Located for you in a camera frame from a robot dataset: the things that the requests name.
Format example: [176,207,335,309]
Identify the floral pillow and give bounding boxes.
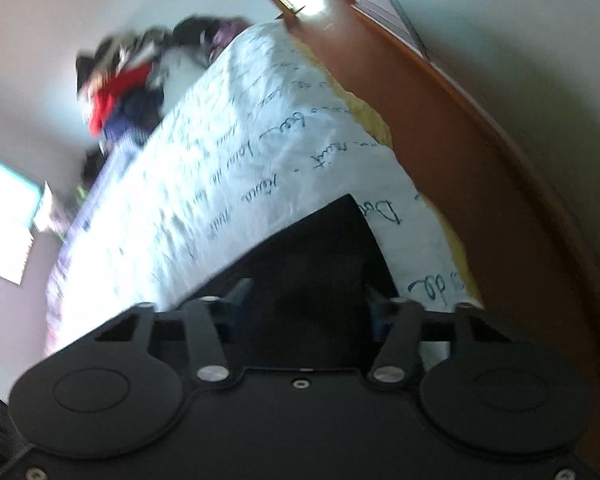
[32,182,73,236]

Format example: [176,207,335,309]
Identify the yellow mattress cover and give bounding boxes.
[287,35,483,308]

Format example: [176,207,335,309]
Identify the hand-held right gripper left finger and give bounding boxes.
[95,279,254,386]

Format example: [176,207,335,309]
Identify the black bag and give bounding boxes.
[77,152,108,196]

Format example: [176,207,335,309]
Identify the dark backpack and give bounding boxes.
[172,16,253,61]

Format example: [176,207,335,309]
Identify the white handwriting print bed sheet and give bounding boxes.
[45,22,481,361]

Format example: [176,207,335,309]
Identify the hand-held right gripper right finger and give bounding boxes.
[364,284,514,387]

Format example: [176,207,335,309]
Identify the black pants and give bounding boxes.
[177,193,402,372]

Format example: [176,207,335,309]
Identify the white bag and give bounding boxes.
[155,45,216,111]

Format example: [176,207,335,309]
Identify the window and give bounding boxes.
[0,156,45,286]

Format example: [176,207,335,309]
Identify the pile of clothes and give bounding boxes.
[75,25,181,153]

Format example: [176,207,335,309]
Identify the wooden door frame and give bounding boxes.
[225,0,600,466]

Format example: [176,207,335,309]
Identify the purple striped blanket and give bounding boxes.
[44,142,148,351]

